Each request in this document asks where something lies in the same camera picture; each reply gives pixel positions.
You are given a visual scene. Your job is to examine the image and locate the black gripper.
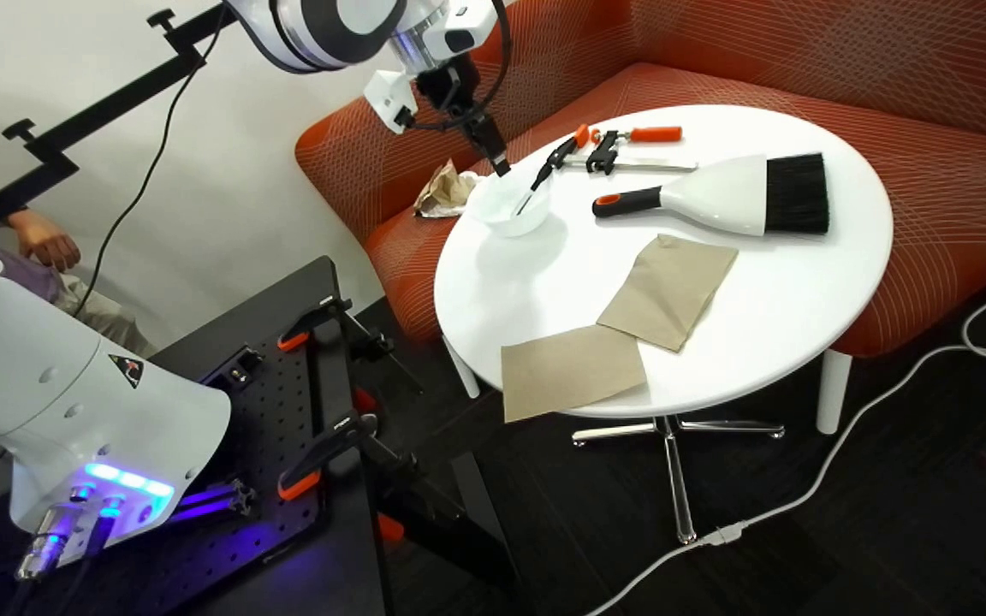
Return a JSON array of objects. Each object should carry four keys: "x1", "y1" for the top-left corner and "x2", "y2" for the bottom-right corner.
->
[{"x1": 406, "y1": 58, "x2": 517, "y2": 182}]

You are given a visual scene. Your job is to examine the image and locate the black marker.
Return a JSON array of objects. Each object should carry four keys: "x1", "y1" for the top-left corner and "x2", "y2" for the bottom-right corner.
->
[{"x1": 515, "y1": 135, "x2": 578, "y2": 224}]

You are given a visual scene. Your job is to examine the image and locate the white bowl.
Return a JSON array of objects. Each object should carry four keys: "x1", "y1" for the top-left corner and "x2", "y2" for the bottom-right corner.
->
[{"x1": 469, "y1": 168, "x2": 560, "y2": 238}]

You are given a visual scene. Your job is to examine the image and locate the person's hand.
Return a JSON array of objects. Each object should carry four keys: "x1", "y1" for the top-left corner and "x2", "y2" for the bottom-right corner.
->
[{"x1": 27, "y1": 224, "x2": 87, "y2": 278}]

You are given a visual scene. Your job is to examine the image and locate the crumpled brown paper bag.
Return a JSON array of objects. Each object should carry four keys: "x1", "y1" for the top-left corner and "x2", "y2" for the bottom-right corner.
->
[{"x1": 412, "y1": 156, "x2": 484, "y2": 225}]

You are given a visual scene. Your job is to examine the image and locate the tan cloth piece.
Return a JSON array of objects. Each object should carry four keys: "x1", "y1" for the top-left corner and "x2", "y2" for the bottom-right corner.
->
[{"x1": 595, "y1": 229, "x2": 742, "y2": 357}]

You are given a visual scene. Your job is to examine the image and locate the beige cloth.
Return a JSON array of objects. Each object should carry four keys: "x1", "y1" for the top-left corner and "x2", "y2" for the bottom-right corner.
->
[{"x1": 496, "y1": 323, "x2": 649, "y2": 427}]

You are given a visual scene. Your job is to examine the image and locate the white brush with black bristles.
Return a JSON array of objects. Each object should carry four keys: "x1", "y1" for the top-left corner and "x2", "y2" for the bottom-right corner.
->
[{"x1": 590, "y1": 149, "x2": 834, "y2": 243}]

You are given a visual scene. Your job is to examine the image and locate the white round table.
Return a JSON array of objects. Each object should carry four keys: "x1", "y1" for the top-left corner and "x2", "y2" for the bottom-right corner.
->
[{"x1": 430, "y1": 99, "x2": 902, "y2": 547}]

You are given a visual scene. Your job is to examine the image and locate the black boom with knobs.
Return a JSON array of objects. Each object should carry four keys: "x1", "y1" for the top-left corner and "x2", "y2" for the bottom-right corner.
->
[{"x1": 0, "y1": 3, "x2": 240, "y2": 249}]

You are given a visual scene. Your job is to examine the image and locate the red striped sofa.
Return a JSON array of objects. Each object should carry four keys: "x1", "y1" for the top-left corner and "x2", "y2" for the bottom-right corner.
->
[{"x1": 292, "y1": 0, "x2": 986, "y2": 437}]

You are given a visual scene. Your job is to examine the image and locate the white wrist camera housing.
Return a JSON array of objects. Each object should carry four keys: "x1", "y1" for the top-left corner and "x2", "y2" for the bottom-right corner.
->
[{"x1": 364, "y1": 62, "x2": 425, "y2": 138}]

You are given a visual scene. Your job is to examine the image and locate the orange-handled bar clamp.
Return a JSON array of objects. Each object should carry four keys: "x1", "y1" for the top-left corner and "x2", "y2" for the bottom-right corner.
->
[{"x1": 548, "y1": 121, "x2": 701, "y2": 182}]

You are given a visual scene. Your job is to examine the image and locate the black clamp with orange handle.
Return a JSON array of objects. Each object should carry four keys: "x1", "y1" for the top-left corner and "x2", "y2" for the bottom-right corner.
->
[
  {"x1": 372, "y1": 511, "x2": 412, "y2": 547},
  {"x1": 271, "y1": 295, "x2": 357, "y2": 358},
  {"x1": 275, "y1": 408, "x2": 385, "y2": 508}
]

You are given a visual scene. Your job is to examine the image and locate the black hanging cable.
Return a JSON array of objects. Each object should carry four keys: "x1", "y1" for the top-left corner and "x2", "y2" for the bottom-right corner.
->
[{"x1": 64, "y1": 31, "x2": 226, "y2": 323}]

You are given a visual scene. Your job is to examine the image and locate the white floor cable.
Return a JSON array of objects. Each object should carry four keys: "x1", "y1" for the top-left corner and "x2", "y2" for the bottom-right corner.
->
[{"x1": 583, "y1": 285, "x2": 986, "y2": 616}]

